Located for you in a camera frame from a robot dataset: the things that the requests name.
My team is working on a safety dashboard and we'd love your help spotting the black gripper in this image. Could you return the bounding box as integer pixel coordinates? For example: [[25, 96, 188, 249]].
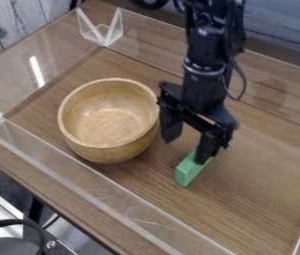
[[157, 64, 238, 164]]

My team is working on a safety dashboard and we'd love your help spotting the green rectangular block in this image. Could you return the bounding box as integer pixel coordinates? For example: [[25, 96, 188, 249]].
[[175, 152, 213, 187]]

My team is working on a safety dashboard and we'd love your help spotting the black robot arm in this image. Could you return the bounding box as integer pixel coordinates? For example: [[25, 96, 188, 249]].
[[157, 0, 246, 164]]

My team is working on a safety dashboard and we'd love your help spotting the brown wooden bowl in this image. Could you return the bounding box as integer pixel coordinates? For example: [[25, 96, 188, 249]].
[[58, 78, 159, 164]]

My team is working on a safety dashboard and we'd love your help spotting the clear acrylic tray wall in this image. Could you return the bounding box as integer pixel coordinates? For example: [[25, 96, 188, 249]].
[[0, 117, 235, 255]]

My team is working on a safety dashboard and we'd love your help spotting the clear acrylic corner bracket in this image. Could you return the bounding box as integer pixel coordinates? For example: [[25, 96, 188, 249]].
[[77, 8, 124, 47]]

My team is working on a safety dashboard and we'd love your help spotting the black cable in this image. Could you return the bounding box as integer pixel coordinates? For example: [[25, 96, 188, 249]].
[[0, 218, 45, 255]]

